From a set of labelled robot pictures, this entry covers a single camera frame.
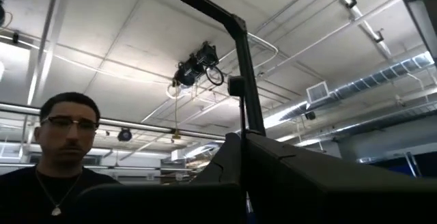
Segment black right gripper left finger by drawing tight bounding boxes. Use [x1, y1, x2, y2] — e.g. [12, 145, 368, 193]
[72, 132, 247, 224]

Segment yellow hanging plug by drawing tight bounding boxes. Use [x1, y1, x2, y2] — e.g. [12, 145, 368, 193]
[172, 86, 182, 141]

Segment overhead camera mount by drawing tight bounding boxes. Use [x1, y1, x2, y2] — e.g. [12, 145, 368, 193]
[171, 41, 225, 88]

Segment person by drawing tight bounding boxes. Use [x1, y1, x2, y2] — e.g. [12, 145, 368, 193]
[0, 92, 121, 224]

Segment person's eyeglasses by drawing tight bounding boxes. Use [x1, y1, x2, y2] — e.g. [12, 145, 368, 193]
[40, 115, 100, 132]

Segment black spot light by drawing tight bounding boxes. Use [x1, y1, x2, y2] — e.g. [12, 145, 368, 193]
[117, 127, 133, 142]

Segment person's necklace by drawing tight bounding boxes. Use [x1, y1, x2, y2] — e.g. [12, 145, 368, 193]
[35, 169, 83, 217]

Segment silver ceiling air duct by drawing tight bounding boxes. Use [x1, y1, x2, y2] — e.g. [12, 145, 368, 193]
[278, 51, 437, 122]

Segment black aluminium table frame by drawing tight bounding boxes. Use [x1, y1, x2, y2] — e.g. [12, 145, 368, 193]
[121, 0, 437, 138]

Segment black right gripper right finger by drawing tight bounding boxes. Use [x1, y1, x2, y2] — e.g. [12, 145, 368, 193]
[244, 132, 437, 224]

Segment grey ceiling pipe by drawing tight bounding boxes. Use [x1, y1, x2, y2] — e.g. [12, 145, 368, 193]
[315, 0, 393, 61]

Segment white ceiling vent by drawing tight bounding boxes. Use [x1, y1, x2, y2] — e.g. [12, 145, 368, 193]
[306, 81, 330, 104]

